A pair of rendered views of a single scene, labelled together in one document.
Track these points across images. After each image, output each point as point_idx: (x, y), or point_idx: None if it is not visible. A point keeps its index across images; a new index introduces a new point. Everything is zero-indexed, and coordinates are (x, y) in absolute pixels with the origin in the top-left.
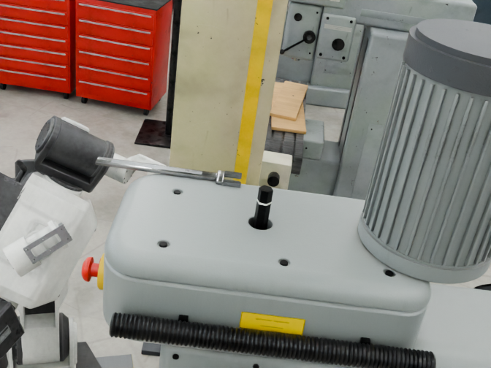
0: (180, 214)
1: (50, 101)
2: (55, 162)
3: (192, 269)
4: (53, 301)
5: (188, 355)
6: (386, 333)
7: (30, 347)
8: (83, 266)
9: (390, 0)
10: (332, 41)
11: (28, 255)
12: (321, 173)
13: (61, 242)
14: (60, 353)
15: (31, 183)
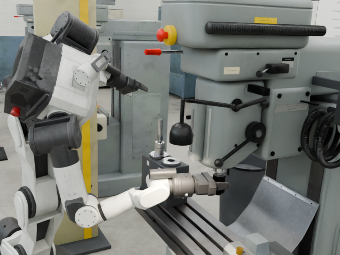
0: None
1: None
2: (71, 37)
3: None
4: (46, 165)
5: (231, 52)
6: (304, 21)
7: (40, 199)
8: (160, 31)
9: (127, 24)
10: (101, 51)
11: (95, 66)
12: (111, 132)
13: (108, 59)
14: (58, 200)
15: (66, 46)
